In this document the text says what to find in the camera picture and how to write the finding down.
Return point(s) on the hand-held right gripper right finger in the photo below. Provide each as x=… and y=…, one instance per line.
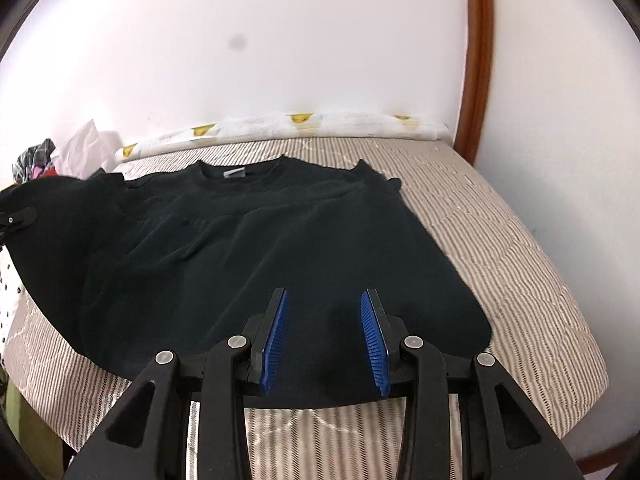
x=372, y=340

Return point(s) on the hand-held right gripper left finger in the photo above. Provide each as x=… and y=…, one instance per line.
x=276, y=340

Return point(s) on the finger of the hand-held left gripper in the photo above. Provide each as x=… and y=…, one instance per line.
x=17, y=219

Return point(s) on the black t-shirt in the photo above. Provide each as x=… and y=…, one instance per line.
x=240, y=260

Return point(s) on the plaid clothes pile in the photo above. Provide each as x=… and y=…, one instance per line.
x=32, y=162

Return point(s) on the white polka dot cloth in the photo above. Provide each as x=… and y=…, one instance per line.
x=9, y=290

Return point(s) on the white shopping bag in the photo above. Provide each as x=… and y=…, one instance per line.
x=85, y=152

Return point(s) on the striped bed mattress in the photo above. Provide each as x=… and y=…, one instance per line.
x=500, y=280

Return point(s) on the green cloth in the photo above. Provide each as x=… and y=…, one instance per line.
x=27, y=430

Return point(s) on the duck print rolled blanket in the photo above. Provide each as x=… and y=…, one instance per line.
x=300, y=127

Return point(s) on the brown wooden door frame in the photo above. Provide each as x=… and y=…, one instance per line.
x=477, y=60

